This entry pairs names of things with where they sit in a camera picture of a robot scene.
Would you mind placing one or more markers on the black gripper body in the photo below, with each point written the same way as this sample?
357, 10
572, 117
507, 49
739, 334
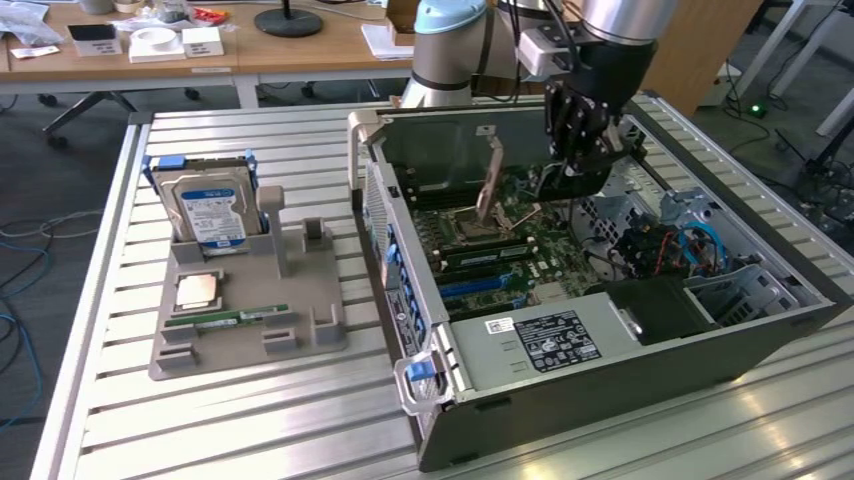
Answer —
613, 75

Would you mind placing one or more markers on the graphics card with metal bracket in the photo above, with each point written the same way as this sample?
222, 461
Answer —
489, 180

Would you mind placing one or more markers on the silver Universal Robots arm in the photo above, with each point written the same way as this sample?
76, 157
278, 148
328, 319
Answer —
440, 50

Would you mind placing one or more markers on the wooden cabinet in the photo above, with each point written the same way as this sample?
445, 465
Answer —
693, 50

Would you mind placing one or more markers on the perforated metal drive cage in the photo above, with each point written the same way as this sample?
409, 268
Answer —
613, 215

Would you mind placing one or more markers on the black RAM slots bank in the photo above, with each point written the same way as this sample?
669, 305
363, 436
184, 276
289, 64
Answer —
440, 192
436, 252

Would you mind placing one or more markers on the green motherboard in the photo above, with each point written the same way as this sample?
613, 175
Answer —
553, 260

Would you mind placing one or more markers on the green RAM stick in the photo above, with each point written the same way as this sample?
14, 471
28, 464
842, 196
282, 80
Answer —
489, 255
226, 316

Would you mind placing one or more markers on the stack of papers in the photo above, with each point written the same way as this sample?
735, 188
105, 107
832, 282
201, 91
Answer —
383, 42

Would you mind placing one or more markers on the silver chipset heatsink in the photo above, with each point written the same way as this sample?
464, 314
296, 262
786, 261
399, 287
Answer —
549, 292

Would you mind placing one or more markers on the PCIe expansion slot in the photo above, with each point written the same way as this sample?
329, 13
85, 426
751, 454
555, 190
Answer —
476, 296
473, 285

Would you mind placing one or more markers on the metal disk bay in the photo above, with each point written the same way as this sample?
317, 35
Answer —
740, 295

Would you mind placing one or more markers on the grey power supply unit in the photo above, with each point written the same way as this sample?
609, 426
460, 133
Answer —
567, 345

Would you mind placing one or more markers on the black round lamp base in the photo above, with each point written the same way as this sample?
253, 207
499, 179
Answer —
288, 22

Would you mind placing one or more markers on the dark grey PC case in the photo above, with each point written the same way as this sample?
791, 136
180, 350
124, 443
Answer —
600, 400

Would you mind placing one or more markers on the hard disk with blue carrier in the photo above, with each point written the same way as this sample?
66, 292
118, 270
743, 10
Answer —
206, 210

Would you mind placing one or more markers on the white cube box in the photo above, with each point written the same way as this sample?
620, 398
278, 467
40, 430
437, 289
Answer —
201, 42

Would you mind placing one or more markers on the red packet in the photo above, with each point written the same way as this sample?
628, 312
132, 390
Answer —
209, 16

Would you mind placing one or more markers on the grey parts rack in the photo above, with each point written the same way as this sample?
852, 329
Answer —
253, 295

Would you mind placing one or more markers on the flat white box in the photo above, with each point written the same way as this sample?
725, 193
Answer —
156, 54

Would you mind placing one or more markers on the white tape roll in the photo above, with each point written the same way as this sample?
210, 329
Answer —
152, 37

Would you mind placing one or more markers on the office chair base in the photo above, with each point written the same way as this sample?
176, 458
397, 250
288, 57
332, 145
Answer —
100, 107

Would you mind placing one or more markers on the black and white box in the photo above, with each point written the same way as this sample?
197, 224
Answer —
93, 37

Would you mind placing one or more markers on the grey cup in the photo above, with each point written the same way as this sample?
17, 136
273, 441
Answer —
96, 6

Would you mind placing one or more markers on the white label card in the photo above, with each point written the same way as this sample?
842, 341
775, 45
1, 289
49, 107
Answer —
33, 51

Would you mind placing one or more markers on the clear plastic bag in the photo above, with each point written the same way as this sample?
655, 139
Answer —
26, 25

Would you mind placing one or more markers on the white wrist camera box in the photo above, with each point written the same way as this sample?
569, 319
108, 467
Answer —
543, 50

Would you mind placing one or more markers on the white table frame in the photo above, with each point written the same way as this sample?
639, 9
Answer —
800, 45

